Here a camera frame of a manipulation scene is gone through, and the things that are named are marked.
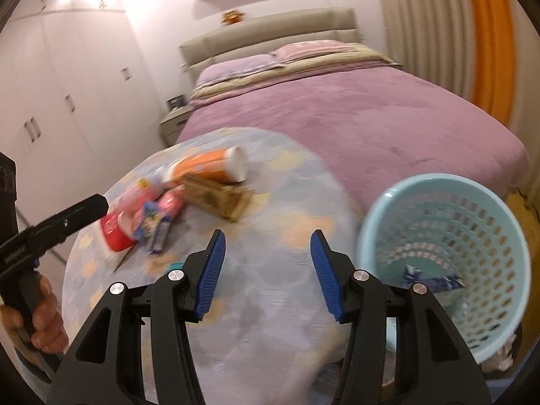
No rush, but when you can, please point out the pink pillow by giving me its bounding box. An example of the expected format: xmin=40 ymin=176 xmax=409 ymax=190
xmin=270 ymin=39 xmax=360 ymax=65

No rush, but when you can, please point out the orange curtain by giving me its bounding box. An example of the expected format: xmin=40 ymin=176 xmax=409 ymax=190
xmin=461 ymin=0 xmax=524 ymax=124

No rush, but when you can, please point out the blue and white wrapper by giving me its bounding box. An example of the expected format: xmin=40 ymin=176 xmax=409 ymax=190
xmin=134 ymin=201 xmax=174 ymax=256

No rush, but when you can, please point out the beige quilt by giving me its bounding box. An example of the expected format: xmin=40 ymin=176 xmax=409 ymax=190
xmin=190 ymin=42 xmax=402 ymax=103

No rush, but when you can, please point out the beige padded headboard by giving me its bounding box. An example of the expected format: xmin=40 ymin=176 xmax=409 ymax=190
xmin=179 ymin=7 xmax=362 ymax=90

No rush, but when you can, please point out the beige curtain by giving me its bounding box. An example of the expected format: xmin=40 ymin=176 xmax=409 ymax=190
xmin=373 ymin=0 xmax=478 ymax=103

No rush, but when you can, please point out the purple pillow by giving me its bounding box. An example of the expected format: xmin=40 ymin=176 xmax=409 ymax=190
xmin=196 ymin=53 xmax=284 ymax=87

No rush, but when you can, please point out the person's left hand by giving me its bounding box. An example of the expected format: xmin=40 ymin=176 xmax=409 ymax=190
xmin=0 ymin=273 xmax=69 ymax=354

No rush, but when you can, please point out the crumpled white paper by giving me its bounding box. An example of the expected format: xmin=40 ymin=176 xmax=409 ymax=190
xmin=484 ymin=332 xmax=519 ymax=373

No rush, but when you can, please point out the light blue plastic basket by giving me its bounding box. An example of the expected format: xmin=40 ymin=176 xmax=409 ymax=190
xmin=356 ymin=174 xmax=531 ymax=366

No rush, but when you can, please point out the red paper cup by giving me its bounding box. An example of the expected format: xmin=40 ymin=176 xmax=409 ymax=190
xmin=100 ymin=212 xmax=140 ymax=254

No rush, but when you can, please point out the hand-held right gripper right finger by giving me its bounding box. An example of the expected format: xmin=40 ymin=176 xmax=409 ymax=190
xmin=310 ymin=229 xmax=492 ymax=405

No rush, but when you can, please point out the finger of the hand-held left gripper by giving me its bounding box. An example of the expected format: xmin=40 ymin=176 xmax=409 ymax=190
xmin=16 ymin=194 xmax=109 ymax=259

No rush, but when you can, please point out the pink snack wrapper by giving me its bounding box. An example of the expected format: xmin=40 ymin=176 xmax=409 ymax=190
xmin=113 ymin=176 xmax=169 ymax=221

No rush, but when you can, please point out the beige nightstand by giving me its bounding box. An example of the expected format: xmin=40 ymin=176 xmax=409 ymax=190
xmin=159 ymin=103 xmax=195 ymax=147

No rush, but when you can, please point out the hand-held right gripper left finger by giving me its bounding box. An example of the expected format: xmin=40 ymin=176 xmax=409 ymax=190
xmin=46 ymin=229 xmax=226 ymax=405

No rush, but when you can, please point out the white wardrobe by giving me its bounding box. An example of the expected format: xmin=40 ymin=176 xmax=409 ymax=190
xmin=0 ymin=7 xmax=170 ymax=231

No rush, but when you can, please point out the blue and white carton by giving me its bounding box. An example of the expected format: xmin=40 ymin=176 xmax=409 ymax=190
xmin=397 ymin=263 xmax=465 ymax=295

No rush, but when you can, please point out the small pink packet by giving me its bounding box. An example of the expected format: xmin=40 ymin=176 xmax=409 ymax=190
xmin=157 ymin=189 xmax=187 ymax=217

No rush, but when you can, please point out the orange tube with white cap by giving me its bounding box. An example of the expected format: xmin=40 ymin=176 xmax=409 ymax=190
xmin=162 ymin=146 xmax=250 ymax=187

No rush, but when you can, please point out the bed with purple cover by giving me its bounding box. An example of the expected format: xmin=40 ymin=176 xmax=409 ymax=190
xmin=175 ymin=64 xmax=531 ymax=221

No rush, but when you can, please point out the patterned round tablecloth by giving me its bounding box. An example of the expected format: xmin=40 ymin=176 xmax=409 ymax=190
xmin=61 ymin=127 xmax=368 ymax=405

